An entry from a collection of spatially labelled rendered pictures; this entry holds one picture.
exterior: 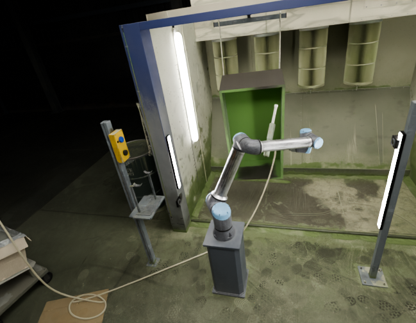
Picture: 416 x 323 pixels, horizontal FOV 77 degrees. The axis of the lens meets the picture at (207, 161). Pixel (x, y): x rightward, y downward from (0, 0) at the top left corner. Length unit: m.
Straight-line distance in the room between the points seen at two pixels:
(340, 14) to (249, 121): 1.53
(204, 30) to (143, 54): 1.45
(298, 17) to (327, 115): 1.40
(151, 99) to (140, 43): 0.48
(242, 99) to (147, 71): 1.10
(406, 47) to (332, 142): 1.42
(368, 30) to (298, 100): 1.18
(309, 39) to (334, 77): 0.77
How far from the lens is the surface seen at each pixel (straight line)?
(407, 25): 4.29
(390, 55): 4.30
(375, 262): 2.84
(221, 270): 2.47
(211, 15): 2.22
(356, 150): 4.16
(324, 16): 3.63
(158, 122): 2.59
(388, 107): 4.35
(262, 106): 3.04
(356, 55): 3.81
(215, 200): 2.24
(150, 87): 2.50
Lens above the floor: 2.27
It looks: 29 degrees down
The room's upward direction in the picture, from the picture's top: 9 degrees counter-clockwise
